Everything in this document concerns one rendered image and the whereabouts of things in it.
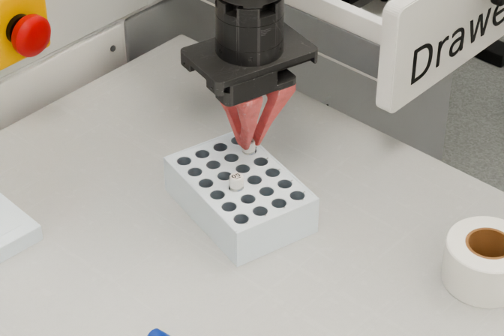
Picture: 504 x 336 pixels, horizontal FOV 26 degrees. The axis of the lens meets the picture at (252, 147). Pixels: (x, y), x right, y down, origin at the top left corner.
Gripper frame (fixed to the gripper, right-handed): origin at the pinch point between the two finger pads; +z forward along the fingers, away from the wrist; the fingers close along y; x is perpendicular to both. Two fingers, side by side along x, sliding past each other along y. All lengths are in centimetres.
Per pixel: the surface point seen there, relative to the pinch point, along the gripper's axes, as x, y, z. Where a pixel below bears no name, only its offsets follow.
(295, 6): -8.2, -10.6, -6.3
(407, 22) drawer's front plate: 4.5, -13.4, -9.9
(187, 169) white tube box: -0.6, 6.0, 1.7
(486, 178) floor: -55, -94, 80
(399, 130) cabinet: -42, -56, 45
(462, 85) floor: -84, -114, 80
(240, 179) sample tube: 4.3, 3.6, 0.5
